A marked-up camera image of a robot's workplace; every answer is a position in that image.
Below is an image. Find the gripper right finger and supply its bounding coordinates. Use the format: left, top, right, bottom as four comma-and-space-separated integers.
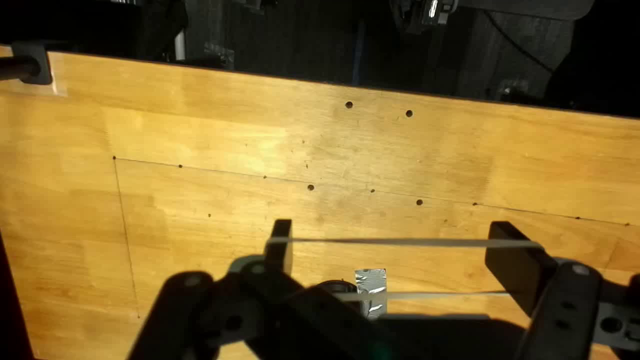
485, 221, 640, 360

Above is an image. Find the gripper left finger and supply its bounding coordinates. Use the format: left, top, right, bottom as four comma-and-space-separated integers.
127, 219, 373, 360

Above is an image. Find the white rubber band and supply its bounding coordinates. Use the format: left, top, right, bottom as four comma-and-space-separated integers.
266, 237, 546, 303

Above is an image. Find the silver tape piece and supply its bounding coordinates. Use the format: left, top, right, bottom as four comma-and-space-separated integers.
354, 268, 388, 319

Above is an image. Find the black clamp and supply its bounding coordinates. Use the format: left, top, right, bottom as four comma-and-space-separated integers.
0, 42, 53, 85

